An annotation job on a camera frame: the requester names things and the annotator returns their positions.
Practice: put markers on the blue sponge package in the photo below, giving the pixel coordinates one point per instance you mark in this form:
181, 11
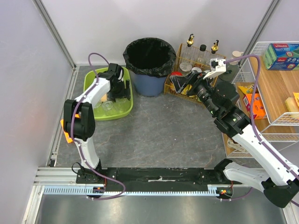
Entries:
282, 56

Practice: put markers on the silver lid spice jar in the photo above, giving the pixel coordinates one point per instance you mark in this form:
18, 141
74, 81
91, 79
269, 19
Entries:
185, 67

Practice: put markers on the glass oil bottle gold spout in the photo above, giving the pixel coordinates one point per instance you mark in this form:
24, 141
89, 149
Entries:
213, 51

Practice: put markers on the yellow wire basket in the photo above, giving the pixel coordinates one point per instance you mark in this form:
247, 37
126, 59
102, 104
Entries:
169, 87

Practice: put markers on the chocolate cookie box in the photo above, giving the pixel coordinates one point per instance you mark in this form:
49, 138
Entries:
232, 144

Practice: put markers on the red lid sauce jar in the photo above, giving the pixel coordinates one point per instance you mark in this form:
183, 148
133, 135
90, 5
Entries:
176, 73

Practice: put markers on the blue trash bin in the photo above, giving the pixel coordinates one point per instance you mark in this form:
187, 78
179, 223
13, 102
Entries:
147, 85

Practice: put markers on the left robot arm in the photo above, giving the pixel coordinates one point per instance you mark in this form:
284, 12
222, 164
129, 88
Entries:
79, 121

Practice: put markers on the clear glass cup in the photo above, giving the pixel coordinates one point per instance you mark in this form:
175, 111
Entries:
98, 110
122, 104
108, 108

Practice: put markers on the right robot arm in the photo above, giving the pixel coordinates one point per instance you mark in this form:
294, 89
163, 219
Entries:
279, 181

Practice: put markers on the yellow sponge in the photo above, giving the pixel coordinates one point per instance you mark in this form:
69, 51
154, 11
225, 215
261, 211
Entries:
292, 103

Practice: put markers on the black trash bag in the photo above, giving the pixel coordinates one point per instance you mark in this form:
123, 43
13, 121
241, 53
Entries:
150, 56

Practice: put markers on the cream pump soap bottle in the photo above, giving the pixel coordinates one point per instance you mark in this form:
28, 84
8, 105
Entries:
233, 67

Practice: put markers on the white wire shelf rack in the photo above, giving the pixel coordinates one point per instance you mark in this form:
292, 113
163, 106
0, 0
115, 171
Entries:
280, 127

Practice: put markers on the green plastic basin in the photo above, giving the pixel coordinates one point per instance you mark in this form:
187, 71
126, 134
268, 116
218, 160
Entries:
118, 114

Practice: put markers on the yellow snack bag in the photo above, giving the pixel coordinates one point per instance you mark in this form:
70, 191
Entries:
247, 89

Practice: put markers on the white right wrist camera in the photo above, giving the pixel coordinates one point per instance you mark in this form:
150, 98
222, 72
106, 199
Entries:
217, 67

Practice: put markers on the black mounting base plate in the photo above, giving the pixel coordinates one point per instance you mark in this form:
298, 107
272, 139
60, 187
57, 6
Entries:
126, 175

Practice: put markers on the beige plate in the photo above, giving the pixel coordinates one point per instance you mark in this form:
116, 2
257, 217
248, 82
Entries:
104, 98

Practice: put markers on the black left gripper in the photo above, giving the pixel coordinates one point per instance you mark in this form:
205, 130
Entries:
127, 89

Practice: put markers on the black cap glass bottle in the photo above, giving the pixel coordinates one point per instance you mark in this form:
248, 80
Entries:
201, 60

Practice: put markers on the orange purple box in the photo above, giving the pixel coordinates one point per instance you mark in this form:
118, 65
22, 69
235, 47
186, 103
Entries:
257, 106

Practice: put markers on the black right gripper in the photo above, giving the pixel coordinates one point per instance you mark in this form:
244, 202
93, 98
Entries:
193, 82

